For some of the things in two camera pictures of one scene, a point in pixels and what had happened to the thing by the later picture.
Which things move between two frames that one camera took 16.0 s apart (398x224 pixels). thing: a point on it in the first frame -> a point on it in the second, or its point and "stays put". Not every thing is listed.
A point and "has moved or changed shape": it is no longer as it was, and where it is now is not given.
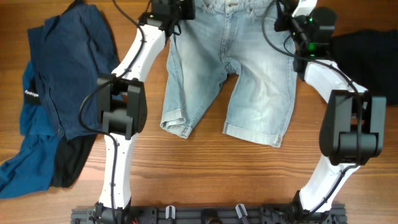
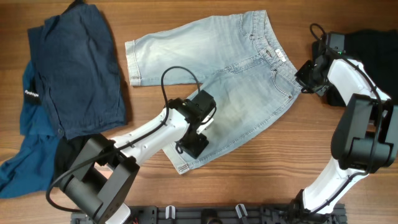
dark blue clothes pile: [75, 53] stays put
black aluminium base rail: [207, 214] stays put
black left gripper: [187, 13] -> [194, 147]
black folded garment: [370, 59] stays put
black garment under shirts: [71, 158] stays put
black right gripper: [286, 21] -> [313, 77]
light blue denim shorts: [227, 37] has moved or changed shape
